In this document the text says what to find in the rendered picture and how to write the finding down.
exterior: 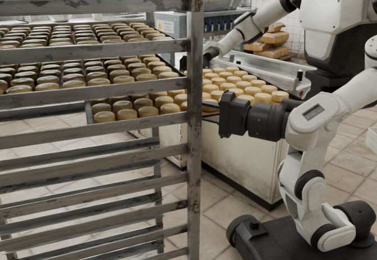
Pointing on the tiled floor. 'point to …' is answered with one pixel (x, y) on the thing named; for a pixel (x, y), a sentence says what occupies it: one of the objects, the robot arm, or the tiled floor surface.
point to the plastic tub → (372, 139)
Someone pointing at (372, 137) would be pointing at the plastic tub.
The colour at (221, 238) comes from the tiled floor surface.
